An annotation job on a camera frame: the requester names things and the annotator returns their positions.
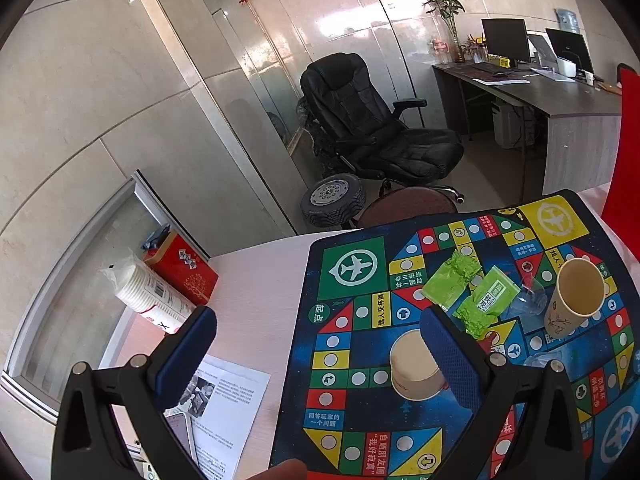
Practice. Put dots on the labelled green tea packet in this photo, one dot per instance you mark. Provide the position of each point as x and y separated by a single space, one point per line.
492 292

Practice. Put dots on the black leather office chair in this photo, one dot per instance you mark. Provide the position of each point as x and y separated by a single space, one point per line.
350 105

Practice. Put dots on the red gift bag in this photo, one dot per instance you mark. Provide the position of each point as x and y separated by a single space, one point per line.
630 160

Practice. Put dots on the large black monitor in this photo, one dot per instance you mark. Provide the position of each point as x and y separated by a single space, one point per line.
505 37

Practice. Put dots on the black keyboard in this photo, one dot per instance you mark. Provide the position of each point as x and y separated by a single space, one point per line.
487 67

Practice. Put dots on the smartphone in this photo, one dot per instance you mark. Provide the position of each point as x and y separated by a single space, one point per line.
180 435

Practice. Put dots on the tall paper cup with drawing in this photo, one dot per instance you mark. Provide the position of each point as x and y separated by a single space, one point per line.
575 285

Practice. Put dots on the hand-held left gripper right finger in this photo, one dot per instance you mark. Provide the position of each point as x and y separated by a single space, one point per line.
450 360

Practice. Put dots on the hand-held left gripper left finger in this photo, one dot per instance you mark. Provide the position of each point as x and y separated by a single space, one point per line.
185 355

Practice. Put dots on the bamboo plant in vase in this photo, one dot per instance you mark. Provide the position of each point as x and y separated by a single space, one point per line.
445 0

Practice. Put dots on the short paper cup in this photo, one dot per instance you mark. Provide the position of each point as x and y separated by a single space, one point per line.
410 360

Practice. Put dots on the glass jar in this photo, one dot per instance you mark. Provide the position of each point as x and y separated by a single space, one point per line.
441 46

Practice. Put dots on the small white cup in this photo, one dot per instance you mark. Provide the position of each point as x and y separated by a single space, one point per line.
589 77

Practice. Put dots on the grey office desk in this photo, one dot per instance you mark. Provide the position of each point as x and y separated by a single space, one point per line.
565 95

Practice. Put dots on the round brown stool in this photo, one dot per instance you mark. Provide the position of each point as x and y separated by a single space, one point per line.
405 205

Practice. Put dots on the tyre shaped stool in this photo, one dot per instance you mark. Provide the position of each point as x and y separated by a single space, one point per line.
332 200

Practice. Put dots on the clear plastic cup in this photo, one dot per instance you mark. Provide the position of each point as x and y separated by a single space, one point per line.
542 357
530 300

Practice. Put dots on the small potted plant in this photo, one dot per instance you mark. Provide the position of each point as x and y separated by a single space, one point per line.
471 50

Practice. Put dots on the yellow desk sign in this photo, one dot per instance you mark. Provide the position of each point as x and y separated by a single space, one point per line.
499 61

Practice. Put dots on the aluminium window frame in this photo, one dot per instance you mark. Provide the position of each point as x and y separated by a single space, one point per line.
160 205

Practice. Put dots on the small black monitor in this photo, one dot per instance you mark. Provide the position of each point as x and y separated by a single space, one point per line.
570 47

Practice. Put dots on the plain green tea packet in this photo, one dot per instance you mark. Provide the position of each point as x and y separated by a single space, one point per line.
445 285

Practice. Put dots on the colourful board game mat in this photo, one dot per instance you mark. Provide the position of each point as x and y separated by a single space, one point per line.
360 400

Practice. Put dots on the sleeve of stacked paper cups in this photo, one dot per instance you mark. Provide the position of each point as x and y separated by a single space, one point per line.
145 290

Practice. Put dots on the white computer tower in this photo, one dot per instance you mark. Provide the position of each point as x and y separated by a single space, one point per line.
505 125

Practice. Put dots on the white box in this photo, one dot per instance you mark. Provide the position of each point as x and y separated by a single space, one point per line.
566 67

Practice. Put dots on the red tin box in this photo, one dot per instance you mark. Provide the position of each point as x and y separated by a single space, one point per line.
185 270

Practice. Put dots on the silver laptop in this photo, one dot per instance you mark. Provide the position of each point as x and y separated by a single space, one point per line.
542 50

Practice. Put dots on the printed paper sheet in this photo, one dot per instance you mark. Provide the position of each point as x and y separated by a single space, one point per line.
235 410

